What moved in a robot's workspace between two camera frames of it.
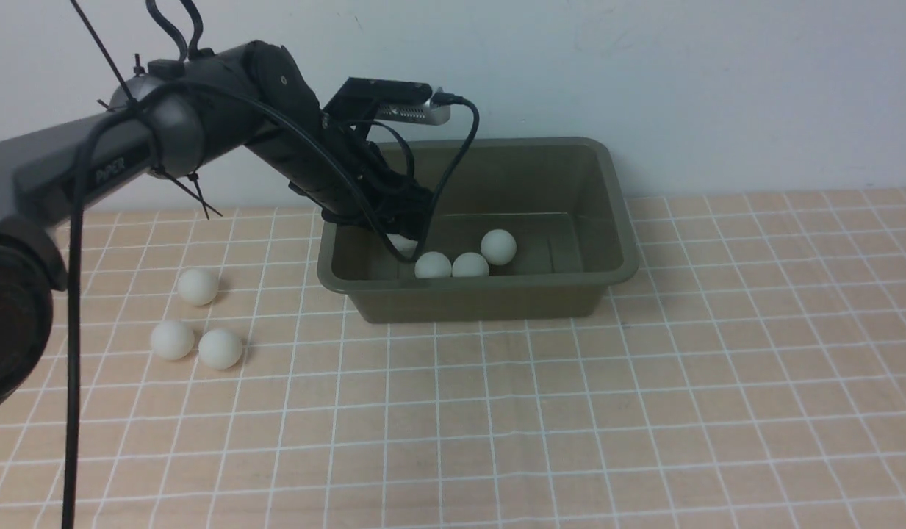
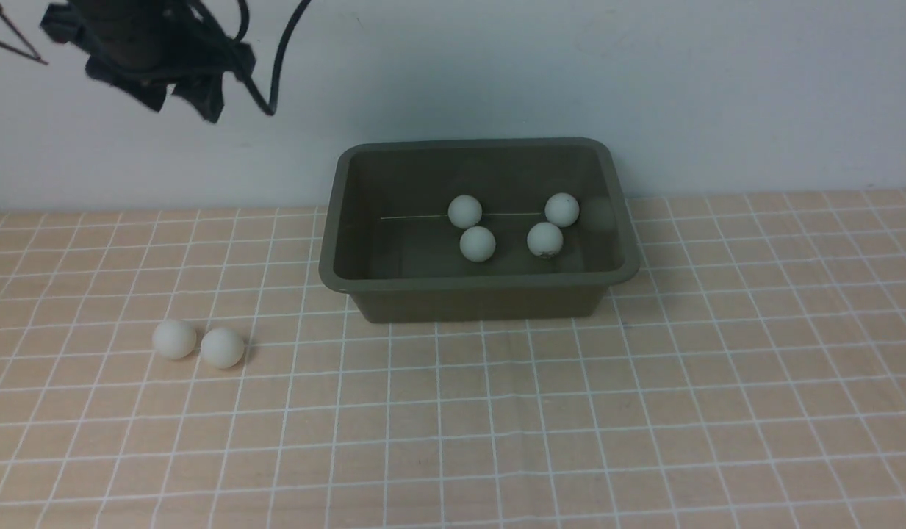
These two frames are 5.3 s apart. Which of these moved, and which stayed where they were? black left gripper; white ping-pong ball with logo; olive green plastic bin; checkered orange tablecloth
Moved: white ping-pong ball with logo; black left gripper
Stayed: olive green plastic bin; checkered orange tablecloth
